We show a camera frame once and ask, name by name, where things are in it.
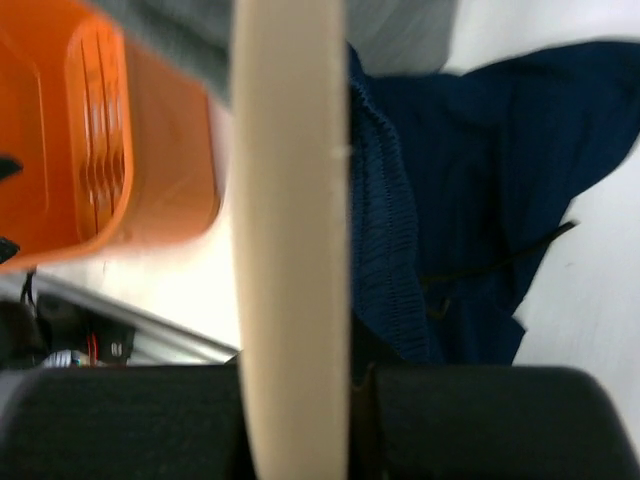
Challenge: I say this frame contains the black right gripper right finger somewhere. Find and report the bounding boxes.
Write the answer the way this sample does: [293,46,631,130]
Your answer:
[349,365,627,479]

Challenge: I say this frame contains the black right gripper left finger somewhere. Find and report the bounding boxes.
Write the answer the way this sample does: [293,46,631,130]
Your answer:
[1,366,250,479]

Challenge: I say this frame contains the navy blue mesh shorts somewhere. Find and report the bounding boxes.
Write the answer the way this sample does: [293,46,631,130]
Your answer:
[348,41,639,369]

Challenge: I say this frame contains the beige wooden hanger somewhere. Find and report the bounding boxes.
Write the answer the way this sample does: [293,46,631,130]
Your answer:
[230,1,350,479]

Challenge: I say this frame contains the grey cotton shorts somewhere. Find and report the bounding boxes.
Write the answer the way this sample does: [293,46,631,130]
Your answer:
[90,0,458,105]

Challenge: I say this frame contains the orange plastic laundry basket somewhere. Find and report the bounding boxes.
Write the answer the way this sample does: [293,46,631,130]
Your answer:
[1,1,220,273]

